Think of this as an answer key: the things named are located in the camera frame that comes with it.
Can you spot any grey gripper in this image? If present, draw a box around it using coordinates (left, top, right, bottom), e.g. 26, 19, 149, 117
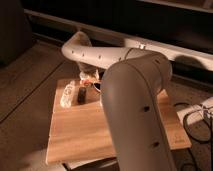
77, 62, 99, 79

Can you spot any red pepper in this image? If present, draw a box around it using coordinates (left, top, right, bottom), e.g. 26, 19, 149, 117
82, 79, 97, 86

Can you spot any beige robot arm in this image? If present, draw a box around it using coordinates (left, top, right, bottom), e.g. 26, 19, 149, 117
62, 31, 177, 171

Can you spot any dark round bowl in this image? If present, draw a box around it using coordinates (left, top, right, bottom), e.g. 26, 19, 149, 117
93, 82, 101, 93

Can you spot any wooden board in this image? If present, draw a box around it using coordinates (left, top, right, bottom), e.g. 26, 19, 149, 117
46, 79, 191, 164

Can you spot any dark chair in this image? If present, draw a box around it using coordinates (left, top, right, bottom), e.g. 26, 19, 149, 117
0, 0, 35, 66

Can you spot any metal rail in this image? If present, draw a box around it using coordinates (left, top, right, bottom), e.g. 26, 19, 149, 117
24, 9, 213, 71

